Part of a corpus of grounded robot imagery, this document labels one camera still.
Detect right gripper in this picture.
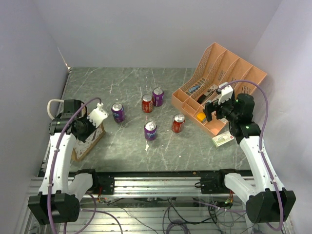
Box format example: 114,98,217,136
203,94,238,123

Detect purple fanta can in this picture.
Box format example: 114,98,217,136
144,121,157,141
111,103,125,123
152,87,164,107

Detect purple Fanta can front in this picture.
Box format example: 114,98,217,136
144,121,157,141

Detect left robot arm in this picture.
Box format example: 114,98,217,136
28,99,108,227

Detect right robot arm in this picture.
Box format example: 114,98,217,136
203,94,296,223

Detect yellow eraser block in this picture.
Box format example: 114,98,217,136
196,113,206,123

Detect green white small box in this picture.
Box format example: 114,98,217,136
212,131,234,147

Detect blue toy car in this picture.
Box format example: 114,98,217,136
189,86,198,93

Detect orange plastic desk organizer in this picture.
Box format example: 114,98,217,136
171,43,267,137

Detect red cola can right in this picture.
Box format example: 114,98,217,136
171,114,185,133

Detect red cola can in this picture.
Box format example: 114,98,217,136
171,114,185,133
142,94,153,113

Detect purple Fanta can back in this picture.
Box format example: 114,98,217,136
152,87,164,107

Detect red cola can back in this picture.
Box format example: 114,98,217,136
142,94,153,113

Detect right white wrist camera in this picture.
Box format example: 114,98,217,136
216,82,234,105

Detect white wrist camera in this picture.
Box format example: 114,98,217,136
216,82,234,105
87,103,108,128

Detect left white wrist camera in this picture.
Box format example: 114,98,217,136
87,103,108,128

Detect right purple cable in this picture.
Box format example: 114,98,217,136
218,79,286,231

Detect purple cable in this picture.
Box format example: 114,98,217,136
218,79,286,231
47,97,122,234

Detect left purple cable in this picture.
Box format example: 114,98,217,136
47,97,122,234

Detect aluminium mounting rail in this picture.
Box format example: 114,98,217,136
26,170,259,198

